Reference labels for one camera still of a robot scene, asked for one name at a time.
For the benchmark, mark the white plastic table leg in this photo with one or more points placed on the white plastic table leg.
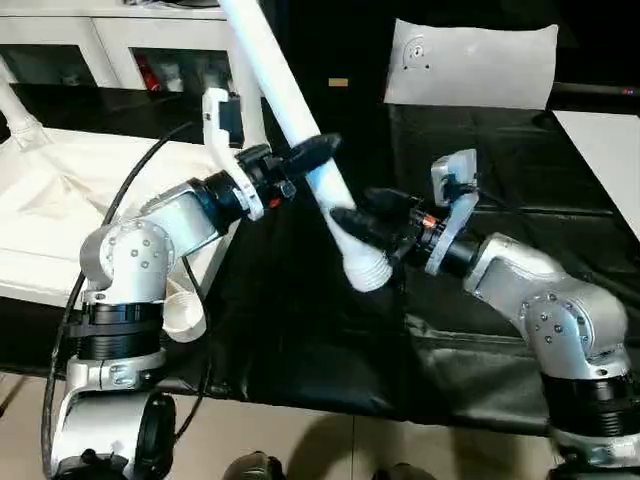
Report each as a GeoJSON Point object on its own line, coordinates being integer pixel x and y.
{"type": "Point", "coordinates": [280, 75]}
{"type": "Point", "coordinates": [250, 100]}
{"type": "Point", "coordinates": [17, 105]}

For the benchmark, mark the white plastic table top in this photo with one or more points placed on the white plastic table top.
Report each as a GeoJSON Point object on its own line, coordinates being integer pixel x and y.
{"type": "Point", "coordinates": [75, 200]}

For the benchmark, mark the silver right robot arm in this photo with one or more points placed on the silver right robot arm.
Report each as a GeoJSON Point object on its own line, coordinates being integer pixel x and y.
{"type": "Point", "coordinates": [540, 300]}

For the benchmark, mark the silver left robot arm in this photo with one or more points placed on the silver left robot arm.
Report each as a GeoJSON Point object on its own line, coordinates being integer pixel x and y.
{"type": "Point", "coordinates": [150, 240]}

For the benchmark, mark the white panel with screw holes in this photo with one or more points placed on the white panel with screw holes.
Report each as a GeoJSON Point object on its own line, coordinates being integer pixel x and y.
{"type": "Point", "coordinates": [475, 65]}

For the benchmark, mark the flat white board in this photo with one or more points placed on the flat white board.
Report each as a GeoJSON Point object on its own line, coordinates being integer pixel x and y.
{"type": "Point", "coordinates": [605, 150]}

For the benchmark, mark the white glass-door cabinet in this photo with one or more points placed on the white glass-door cabinet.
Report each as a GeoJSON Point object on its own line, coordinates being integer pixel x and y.
{"type": "Point", "coordinates": [100, 35]}

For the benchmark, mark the black bar with red light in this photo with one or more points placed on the black bar with red light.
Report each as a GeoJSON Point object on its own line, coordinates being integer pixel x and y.
{"type": "Point", "coordinates": [595, 90]}

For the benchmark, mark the dark right robot foot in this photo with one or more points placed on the dark right robot foot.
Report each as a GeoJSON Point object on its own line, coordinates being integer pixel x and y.
{"type": "Point", "coordinates": [395, 472]}

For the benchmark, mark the dark robot foot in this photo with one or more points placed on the dark robot foot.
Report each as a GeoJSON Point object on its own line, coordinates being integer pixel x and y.
{"type": "Point", "coordinates": [255, 467]}
{"type": "Point", "coordinates": [395, 472]}

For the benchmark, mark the dark left robot foot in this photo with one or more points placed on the dark left robot foot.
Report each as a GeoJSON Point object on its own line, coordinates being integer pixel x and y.
{"type": "Point", "coordinates": [255, 467]}

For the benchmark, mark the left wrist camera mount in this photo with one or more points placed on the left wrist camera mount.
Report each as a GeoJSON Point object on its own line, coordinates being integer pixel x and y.
{"type": "Point", "coordinates": [217, 135]}

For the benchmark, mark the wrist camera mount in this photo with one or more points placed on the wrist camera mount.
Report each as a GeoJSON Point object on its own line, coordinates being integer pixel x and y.
{"type": "Point", "coordinates": [217, 135]}
{"type": "Point", "coordinates": [455, 175]}

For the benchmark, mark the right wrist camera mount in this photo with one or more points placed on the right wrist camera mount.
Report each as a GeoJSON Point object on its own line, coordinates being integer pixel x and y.
{"type": "Point", "coordinates": [455, 175]}

